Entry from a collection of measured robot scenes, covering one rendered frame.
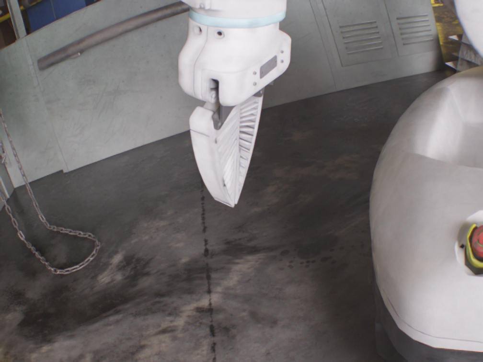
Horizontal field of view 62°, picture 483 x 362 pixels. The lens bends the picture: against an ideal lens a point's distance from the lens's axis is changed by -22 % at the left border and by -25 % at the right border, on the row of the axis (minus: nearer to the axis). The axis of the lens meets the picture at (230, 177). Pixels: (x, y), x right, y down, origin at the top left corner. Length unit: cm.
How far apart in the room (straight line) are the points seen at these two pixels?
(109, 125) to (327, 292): 112
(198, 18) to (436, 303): 30
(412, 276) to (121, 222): 103
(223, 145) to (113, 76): 131
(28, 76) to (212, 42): 153
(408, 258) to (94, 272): 88
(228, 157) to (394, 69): 145
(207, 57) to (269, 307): 61
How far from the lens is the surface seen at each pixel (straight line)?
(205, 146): 41
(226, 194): 46
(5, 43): 499
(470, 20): 44
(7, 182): 200
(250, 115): 46
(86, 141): 181
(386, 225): 48
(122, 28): 158
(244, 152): 47
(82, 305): 109
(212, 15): 36
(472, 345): 44
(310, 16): 170
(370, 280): 58
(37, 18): 453
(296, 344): 81
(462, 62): 175
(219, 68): 35
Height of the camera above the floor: 60
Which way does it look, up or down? 26 degrees down
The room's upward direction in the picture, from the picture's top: 18 degrees counter-clockwise
